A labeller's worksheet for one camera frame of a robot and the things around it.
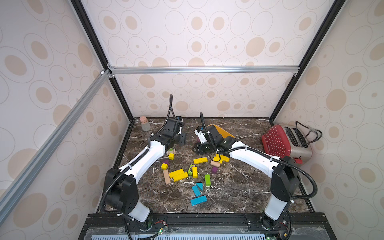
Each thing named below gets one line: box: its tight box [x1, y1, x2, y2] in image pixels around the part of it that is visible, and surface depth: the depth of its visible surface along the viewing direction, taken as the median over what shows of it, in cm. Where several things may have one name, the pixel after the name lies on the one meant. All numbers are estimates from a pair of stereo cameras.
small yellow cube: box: [160, 163, 168, 170], surface depth 94 cm
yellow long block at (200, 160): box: [193, 157, 208, 165], surface depth 97 cm
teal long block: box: [190, 195, 208, 206], surface depth 83 cm
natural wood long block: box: [163, 169, 171, 185], surface depth 89 cm
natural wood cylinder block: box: [210, 160, 221, 168], surface depth 96 cm
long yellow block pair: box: [169, 168, 189, 182], surface depth 91 cm
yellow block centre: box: [192, 166, 198, 178], surface depth 91 cm
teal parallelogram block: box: [191, 185, 202, 197], surface depth 85 cm
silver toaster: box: [280, 124, 313, 167], surface depth 87 cm
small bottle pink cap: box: [139, 116, 151, 132], surface depth 108 cm
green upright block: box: [204, 174, 212, 187], surface depth 87 cm
